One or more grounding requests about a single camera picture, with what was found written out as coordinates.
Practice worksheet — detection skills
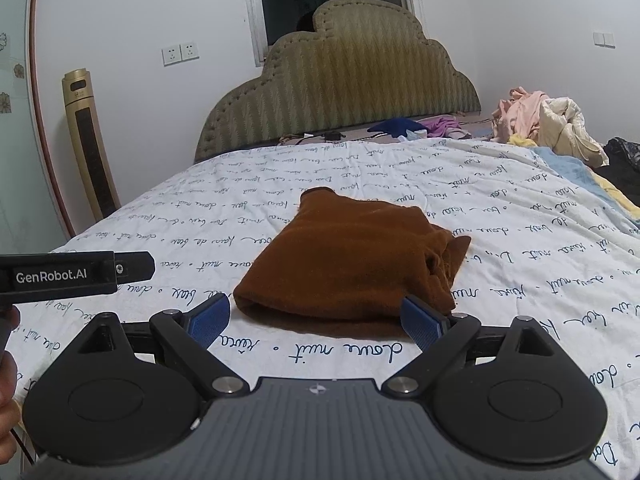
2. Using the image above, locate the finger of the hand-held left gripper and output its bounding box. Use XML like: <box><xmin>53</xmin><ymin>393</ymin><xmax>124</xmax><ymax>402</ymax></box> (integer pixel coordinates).
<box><xmin>114</xmin><ymin>251</ymin><xmax>155</xmax><ymax>286</ymax></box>

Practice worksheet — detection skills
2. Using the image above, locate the blue cloth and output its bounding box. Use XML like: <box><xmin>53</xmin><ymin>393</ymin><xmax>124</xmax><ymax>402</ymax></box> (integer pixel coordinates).
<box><xmin>366</xmin><ymin>117</ymin><xmax>427</xmax><ymax>138</ymax></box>

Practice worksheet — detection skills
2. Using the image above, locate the pink clothes pile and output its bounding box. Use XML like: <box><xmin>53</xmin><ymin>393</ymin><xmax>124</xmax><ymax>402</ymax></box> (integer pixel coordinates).
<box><xmin>491</xmin><ymin>87</ymin><xmax>550</xmax><ymax>144</ymax></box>

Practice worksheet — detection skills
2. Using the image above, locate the brown knit sweater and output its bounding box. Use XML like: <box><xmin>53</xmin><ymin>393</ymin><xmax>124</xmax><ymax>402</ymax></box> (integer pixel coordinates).
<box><xmin>233</xmin><ymin>187</ymin><xmax>474</xmax><ymax>342</ymax></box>

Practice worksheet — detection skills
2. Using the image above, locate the cream clothes pile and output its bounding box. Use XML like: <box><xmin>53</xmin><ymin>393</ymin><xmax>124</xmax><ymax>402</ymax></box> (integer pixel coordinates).
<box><xmin>536</xmin><ymin>97</ymin><xmax>610</xmax><ymax>167</ymax></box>

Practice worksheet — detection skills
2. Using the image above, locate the purple cloth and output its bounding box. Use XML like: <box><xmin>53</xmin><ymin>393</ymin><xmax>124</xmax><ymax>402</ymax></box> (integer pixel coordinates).
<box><xmin>419</xmin><ymin>115</ymin><xmax>470</xmax><ymax>139</ymax></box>

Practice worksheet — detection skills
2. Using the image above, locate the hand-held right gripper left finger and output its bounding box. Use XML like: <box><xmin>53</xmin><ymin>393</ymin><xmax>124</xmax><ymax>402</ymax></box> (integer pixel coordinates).
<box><xmin>75</xmin><ymin>293</ymin><xmax>252</xmax><ymax>404</ymax></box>

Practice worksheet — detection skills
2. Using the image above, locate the white script-printed blanket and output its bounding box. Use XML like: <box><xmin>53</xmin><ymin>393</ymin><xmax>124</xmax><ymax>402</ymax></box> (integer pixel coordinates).
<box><xmin>10</xmin><ymin>136</ymin><xmax>640</xmax><ymax>480</ymax></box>

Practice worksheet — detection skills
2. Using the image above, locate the olive padded headboard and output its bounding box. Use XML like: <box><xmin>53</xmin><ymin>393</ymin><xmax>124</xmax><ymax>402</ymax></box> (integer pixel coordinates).
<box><xmin>193</xmin><ymin>0</ymin><xmax>482</xmax><ymax>164</ymax></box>

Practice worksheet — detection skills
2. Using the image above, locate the light blue sheet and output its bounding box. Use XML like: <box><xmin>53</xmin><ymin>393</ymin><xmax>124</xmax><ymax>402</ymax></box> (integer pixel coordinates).
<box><xmin>531</xmin><ymin>145</ymin><xmax>617</xmax><ymax>202</ymax></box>

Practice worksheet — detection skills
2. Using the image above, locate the yellow bed sheet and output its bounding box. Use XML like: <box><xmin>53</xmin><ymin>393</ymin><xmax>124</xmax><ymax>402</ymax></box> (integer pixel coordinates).
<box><xmin>599</xmin><ymin>179</ymin><xmax>640</xmax><ymax>233</ymax></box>

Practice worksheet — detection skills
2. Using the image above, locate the gold tower air conditioner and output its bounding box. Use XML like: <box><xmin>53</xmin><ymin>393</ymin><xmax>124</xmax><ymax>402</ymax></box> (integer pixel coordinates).
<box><xmin>61</xmin><ymin>68</ymin><xmax>122</xmax><ymax>222</ymax></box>

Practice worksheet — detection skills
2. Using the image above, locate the person's left hand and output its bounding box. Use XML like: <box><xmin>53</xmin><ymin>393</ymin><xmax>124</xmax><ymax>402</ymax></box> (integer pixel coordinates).
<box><xmin>0</xmin><ymin>305</ymin><xmax>24</xmax><ymax>467</ymax></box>

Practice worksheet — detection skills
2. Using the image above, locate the dark cloth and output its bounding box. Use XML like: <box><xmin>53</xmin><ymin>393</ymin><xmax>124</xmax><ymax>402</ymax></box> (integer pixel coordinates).
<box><xmin>594</xmin><ymin>137</ymin><xmax>640</xmax><ymax>207</ymax></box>

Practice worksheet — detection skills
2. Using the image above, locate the black cable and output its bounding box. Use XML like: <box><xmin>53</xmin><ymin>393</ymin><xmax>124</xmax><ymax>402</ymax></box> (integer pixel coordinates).
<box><xmin>11</xmin><ymin>427</ymin><xmax>37</xmax><ymax>466</ymax></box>

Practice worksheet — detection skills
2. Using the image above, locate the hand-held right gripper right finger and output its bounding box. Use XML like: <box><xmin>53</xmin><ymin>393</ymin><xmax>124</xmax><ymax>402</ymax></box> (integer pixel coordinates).
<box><xmin>382</xmin><ymin>293</ymin><xmax>567</xmax><ymax>404</ymax></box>

